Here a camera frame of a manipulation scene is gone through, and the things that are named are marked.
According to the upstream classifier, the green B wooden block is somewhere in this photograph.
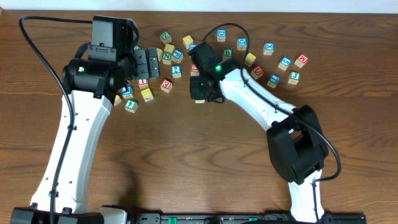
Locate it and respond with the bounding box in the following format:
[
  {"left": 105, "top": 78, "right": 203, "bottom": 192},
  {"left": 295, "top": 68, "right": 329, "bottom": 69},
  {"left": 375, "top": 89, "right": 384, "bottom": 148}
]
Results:
[{"left": 223, "top": 49, "right": 233, "bottom": 60}]

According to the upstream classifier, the blue 2 wooden block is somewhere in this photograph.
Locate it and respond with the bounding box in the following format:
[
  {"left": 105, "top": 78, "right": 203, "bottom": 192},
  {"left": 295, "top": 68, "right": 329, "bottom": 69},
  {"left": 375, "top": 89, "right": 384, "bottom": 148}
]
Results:
[{"left": 172, "top": 65, "right": 182, "bottom": 78}]

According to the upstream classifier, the red I wooden block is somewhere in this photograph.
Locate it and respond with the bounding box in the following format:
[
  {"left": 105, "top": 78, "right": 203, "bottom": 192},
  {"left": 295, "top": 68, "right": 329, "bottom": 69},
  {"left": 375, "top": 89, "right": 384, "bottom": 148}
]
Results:
[{"left": 138, "top": 79, "right": 149, "bottom": 90}]

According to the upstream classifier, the yellow K wooden block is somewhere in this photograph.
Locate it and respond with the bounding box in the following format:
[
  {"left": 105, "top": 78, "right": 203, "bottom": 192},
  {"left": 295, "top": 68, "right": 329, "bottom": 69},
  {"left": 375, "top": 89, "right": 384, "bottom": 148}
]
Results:
[{"left": 141, "top": 88, "right": 154, "bottom": 102}]

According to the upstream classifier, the yellow C wooden block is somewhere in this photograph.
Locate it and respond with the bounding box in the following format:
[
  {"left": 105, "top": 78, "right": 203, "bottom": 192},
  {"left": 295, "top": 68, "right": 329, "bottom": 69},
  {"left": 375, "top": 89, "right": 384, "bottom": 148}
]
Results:
[{"left": 244, "top": 52, "right": 257, "bottom": 67}]

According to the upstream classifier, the blue L wooden block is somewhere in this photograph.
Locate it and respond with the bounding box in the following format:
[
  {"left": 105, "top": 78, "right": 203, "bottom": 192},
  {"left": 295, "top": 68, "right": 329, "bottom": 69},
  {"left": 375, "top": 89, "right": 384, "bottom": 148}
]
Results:
[{"left": 189, "top": 44, "right": 197, "bottom": 50}]

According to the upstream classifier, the green N wooden block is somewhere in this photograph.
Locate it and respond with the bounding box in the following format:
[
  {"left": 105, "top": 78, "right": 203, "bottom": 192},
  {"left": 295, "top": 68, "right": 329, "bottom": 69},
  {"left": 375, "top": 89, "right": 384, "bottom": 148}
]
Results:
[{"left": 162, "top": 52, "right": 172, "bottom": 65}]

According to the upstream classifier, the yellow O wooden block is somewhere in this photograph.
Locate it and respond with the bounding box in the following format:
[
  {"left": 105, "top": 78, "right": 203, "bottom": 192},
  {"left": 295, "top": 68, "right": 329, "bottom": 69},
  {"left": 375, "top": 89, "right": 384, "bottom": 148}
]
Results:
[{"left": 183, "top": 35, "right": 194, "bottom": 49}]

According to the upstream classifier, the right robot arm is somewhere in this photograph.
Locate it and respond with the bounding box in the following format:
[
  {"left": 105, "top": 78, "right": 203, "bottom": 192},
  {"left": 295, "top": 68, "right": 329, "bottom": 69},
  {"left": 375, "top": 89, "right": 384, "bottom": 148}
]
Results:
[{"left": 190, "top": 57, "right": 328, "bottom": 223}]

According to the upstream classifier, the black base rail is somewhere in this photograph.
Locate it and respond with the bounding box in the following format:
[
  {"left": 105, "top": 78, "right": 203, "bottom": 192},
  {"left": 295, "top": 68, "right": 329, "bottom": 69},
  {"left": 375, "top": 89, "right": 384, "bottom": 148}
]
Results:
[{"left": 9, "top": 206, "right": 367, "bottom": 224}]

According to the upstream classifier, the blue T wooden block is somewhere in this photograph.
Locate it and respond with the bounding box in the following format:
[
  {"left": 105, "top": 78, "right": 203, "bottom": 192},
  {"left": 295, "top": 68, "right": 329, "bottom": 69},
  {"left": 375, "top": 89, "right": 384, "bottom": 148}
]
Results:
[{"left": 121, "top": 86, "right": 134, "bottom": 99}]

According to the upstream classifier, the red E wooden block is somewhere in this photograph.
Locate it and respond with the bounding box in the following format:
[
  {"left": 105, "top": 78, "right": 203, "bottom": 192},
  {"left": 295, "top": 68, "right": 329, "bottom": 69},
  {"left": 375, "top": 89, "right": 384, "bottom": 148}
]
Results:
[{"left": 160, "top": 79, "right": 173, "bottom": 93}]

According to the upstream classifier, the yellow S wooden block left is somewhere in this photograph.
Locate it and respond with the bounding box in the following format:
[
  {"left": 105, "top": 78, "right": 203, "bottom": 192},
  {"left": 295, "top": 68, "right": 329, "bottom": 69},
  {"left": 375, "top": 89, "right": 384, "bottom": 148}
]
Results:
[{"left": 164, "top": 44, "right": 175, "bottom": 54}]

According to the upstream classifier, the blue d wooden block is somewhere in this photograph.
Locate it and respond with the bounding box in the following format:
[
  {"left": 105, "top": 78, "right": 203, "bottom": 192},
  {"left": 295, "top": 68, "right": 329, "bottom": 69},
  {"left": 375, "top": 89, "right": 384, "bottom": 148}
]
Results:
[
  {"left": 237, "top": 38, "right": 248, "bottom": 51},
  {"left": 216, "top": 29, "right": 226, "bottom": 42}
]

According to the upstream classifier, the yellow G wooden block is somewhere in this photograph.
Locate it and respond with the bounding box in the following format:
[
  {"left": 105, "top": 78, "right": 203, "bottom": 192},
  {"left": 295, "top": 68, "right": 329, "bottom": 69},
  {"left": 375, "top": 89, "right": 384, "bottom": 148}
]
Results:
[{"left": 113, "top": 95, "right": 122, "bottom": 106}]

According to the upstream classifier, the red u wooden block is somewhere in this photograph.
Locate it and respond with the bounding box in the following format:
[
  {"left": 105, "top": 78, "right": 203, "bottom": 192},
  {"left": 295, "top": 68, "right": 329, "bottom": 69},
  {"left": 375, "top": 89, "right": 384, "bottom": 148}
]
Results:
[
  {"left": 190, "top": 64, "right": 200, "bottom": 76},
  {"left": 251, "top": 65, "right": 264, "bottom": 80}
]

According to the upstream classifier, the green 4 wooden block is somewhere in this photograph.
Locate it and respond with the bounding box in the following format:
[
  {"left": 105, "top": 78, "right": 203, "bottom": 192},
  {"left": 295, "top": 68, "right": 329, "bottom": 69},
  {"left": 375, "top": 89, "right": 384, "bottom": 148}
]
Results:
[{"left": 124, "top": 100, "right": 138, "bottom": 113}]

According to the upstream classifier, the blue S wooden block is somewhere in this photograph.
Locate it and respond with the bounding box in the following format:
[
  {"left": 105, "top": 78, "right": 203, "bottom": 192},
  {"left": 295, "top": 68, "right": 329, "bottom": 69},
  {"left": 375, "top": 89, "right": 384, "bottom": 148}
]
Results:
[{"left": 278, "top": 56, "right": 292, "bottom": 71}]

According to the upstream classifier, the red M wooden block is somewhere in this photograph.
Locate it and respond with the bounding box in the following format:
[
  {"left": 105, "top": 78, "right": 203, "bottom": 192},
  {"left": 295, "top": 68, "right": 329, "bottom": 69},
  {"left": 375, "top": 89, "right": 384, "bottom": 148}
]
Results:
[{"left": 294, "top": 54, "right": 308, "bottom": 68}]

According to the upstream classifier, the green J wooden block right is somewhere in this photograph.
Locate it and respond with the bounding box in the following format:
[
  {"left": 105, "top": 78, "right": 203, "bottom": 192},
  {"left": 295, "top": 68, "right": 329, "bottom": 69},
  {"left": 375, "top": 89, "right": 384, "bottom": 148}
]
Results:
[{"left": 288, "top": 71, "right": 301, "bottom": 85}]

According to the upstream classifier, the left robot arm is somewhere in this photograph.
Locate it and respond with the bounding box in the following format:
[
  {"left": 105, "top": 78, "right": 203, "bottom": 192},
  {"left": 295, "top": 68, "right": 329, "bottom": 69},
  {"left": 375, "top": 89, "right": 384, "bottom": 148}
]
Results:
[{"left": 30, "top": 16, "right": 160, "bottom": 214}]

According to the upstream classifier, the red U wooden block right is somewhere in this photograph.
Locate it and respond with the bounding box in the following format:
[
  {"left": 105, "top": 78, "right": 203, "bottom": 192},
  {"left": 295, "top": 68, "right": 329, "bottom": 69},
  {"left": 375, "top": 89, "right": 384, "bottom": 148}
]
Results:
[{"left": 251, "top": 65, "right": 264, "bottom": 80}]

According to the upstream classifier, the blue D wooden block far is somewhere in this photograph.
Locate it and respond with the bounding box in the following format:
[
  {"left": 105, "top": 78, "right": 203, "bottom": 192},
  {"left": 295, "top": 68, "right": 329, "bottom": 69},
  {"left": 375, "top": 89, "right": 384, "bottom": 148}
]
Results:
[{"left": 216, "top": 29, "right": 226, "bottom": 42}]

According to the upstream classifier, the green Z wooden block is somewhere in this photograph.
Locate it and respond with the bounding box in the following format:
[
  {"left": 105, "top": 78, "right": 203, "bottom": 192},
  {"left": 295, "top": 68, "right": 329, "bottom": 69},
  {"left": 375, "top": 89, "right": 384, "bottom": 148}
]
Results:
[{"left": 160, "top": 30, "right": 172, "bottom": 45}]

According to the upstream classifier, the yellow picture wooden block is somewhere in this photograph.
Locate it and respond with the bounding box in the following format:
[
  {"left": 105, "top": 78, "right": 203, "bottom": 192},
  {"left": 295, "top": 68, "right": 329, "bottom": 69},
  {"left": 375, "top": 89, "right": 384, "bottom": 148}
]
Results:
[{"left": 156, "top": 48, "right": 163, "bottom": 61}]

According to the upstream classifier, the blue X wooden block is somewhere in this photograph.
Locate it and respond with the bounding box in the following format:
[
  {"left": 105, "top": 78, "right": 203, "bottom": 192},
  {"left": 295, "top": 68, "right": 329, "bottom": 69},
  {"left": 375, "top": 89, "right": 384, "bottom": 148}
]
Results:
[{"left": 263, "top": 42, "right": 275, "bottom": 55}]

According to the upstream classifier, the red U wooden block left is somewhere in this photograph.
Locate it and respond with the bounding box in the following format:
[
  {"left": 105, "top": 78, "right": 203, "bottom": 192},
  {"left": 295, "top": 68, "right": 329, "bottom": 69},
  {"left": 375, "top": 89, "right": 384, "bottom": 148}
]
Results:
[{"left": 190, "top": 64, "right": 200, "bottom": 76}]

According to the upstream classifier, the blue D wooden block right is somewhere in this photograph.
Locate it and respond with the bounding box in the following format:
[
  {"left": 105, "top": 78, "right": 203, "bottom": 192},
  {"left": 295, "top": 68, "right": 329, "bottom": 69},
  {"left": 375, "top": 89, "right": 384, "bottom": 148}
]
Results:
[{"left": 237, "top": 38, "right": 248, "bottom": 51}]

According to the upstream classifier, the blue P wooden block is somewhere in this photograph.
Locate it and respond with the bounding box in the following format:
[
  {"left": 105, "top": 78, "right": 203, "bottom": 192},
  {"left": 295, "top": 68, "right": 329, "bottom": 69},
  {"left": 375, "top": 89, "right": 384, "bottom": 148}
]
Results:
[{"left": 172, "top": 49, "right": 183, "bottom": 63}]

